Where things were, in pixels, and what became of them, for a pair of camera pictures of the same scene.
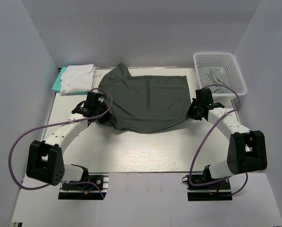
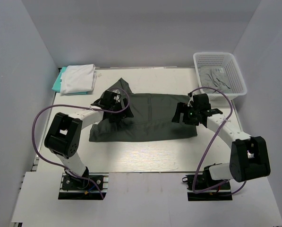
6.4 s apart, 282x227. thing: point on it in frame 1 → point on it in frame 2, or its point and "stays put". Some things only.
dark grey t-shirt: [145, 104] → [152, 121]
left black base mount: [93, 186] stays put
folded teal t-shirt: [57, 86] stays put
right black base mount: [202, 187] stays put
